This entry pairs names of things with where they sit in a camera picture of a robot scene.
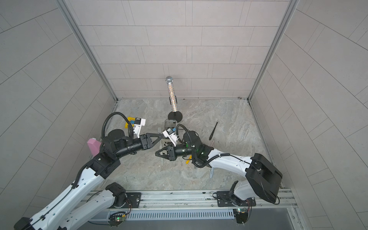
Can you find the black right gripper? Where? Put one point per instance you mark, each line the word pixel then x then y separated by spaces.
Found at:
pixel 172 152

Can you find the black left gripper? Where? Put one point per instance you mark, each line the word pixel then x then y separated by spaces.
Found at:
pixel 146 138

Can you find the yellow toothbrush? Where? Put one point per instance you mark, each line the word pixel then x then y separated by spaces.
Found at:
pixel 188 160

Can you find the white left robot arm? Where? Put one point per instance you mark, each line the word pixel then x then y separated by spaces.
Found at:
pixel 113 147

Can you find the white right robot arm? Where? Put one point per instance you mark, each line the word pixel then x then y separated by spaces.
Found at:
pixel 262 178

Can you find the black microphone stand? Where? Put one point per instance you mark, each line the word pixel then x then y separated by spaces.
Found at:
pixel 175 114

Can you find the glitter silver microphone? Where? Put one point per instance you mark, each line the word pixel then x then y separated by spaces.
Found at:
pixel 172 96

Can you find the pink plastic block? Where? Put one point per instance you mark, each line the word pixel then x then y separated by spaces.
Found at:
pixel 94 146

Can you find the white vent grille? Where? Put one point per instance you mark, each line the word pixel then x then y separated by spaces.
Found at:
pixel 188 214

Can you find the left circuit board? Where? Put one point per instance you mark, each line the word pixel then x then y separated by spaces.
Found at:
pixel 117 218

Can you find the circuit board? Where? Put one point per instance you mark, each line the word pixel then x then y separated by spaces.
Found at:
pixel 241 215
pixel 117 218

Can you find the right circuit board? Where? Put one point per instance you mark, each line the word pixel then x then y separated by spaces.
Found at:
pixel 241 215

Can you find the aluminium corner profile left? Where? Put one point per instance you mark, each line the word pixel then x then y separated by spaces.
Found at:
pixel 83 43

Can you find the aluminium corner profile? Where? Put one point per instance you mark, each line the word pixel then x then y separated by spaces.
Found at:
pixel 83 43
pixel 281 30

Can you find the aluminium corner profile right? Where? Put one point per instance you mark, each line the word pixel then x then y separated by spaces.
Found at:
pixel 281 30

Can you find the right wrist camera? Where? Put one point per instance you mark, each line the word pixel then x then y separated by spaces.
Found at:
pixel 170 133

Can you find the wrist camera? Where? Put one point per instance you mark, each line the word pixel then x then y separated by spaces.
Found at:
pixel 137 124
pixel 170 133

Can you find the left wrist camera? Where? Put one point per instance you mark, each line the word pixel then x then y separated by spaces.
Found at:
pixel 137 124

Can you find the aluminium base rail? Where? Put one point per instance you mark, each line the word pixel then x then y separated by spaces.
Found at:
pixel 197 200

